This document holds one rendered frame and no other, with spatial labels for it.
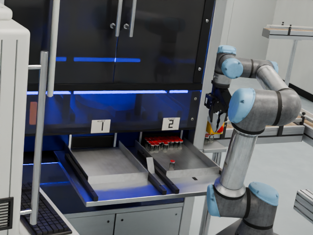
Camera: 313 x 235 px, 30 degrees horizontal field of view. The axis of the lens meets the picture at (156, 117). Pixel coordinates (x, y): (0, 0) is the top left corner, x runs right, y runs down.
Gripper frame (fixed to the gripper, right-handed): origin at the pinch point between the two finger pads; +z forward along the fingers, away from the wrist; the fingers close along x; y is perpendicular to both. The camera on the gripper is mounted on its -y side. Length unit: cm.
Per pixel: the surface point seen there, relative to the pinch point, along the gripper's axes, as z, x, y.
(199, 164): 21.4, -2.1, 11.9
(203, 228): 76, -30, 43
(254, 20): 43, -347, 487
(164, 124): 7.7, 10.2, 27.4
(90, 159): 21, 46, 24
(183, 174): 20.4, 11.4, 1.3
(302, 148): 110, -231, 205
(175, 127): 9.3, 4.2, 27.4
